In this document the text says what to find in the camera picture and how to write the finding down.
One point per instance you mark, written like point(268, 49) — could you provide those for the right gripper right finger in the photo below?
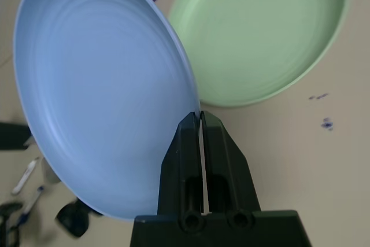
point(228, 171)

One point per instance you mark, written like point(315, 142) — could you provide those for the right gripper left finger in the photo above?
point(179, 171)

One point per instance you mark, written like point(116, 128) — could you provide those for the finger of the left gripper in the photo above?
point(10, 208)

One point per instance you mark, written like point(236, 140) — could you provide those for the white marker blue cap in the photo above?
point(31, 205)

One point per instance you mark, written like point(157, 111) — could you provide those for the black sunglasses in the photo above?
point(73, 218)

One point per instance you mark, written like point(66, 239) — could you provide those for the blue plastic plate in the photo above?
point(101, 85)

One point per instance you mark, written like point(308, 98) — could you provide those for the white marker black cap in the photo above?
point(26, 176)

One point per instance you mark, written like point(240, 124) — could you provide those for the green plastic plate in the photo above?
point(260, 41)

